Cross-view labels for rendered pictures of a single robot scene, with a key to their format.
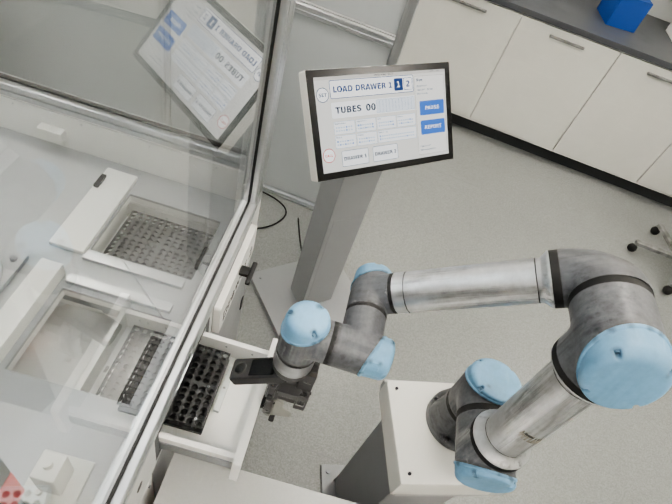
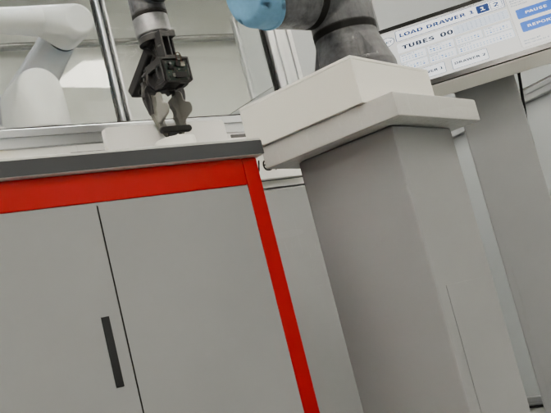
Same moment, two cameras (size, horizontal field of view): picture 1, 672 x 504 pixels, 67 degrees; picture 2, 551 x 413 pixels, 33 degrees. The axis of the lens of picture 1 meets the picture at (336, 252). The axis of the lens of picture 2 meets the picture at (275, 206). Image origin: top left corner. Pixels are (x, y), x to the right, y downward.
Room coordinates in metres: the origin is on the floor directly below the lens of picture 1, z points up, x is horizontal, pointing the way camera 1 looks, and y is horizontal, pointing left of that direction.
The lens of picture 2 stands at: (-0.44, -1.66, 0.42)
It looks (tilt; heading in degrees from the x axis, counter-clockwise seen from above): 8 degrees up; 57
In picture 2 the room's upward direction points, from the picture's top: 14 degrees counter-clockwise
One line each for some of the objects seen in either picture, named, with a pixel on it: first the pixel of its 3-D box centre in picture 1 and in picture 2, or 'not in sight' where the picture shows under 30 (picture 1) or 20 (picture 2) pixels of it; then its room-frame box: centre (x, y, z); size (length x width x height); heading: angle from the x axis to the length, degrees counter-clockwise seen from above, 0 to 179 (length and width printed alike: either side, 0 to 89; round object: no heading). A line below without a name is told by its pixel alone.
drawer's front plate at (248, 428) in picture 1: (255, 405); (170, 149); (0.46, 0.05, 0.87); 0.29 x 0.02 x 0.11; 4
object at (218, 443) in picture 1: (162, 380); not in sight; (0.45, 0.26, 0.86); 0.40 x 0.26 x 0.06; 94
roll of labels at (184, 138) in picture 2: not in sight; (177, 151); (0.30, -0.29, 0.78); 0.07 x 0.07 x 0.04
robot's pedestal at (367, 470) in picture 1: (395, 477); (426, 333); (0.61, -0.41, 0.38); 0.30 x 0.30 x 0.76; 19
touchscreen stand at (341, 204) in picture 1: (339, 235); (530, 246); (1.38, 0.01, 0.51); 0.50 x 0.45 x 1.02; 43
